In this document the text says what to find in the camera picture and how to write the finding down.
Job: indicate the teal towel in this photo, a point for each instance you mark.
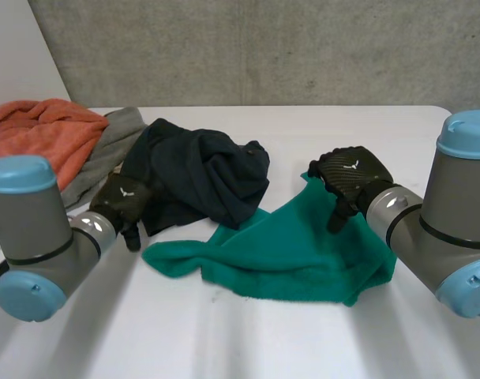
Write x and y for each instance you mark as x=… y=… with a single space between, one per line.
x=287 y=248

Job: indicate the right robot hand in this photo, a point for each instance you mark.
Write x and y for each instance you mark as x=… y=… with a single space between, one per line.
x=352 y=173

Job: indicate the dark blue cloth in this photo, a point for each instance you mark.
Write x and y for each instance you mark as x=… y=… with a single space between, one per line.
x=196 y=177

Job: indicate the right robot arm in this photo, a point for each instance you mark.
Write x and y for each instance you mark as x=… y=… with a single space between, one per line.
x=433 y=237

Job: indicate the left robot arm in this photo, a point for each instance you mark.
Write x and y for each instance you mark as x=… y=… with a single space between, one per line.
x=27 y=237

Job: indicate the coral towel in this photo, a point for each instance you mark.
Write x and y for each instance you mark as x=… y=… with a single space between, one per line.
x=50 y=130

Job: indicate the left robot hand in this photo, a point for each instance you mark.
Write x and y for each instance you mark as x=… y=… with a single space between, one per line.
x=121 y=197

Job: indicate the grey towel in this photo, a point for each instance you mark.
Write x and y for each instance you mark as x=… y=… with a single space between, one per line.
x=102 y=158

